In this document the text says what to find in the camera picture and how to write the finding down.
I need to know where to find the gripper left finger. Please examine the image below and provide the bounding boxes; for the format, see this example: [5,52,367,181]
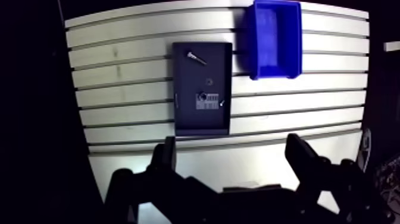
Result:
[104,136,220,224]

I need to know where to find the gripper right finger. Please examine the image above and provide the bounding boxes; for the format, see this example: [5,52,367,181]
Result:
[285,133,396,224]

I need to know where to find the steel bolt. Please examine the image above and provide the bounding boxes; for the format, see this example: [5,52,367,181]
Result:
[186,51,208,66]

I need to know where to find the dark blue-grey tray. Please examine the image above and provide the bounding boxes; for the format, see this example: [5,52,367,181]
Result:
[171,41,233,138]

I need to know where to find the blue bin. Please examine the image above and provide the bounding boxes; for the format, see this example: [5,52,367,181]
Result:
[245,0,303,81]

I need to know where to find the pale holed strip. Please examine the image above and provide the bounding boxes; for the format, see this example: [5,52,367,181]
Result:
[357,127,373,173]

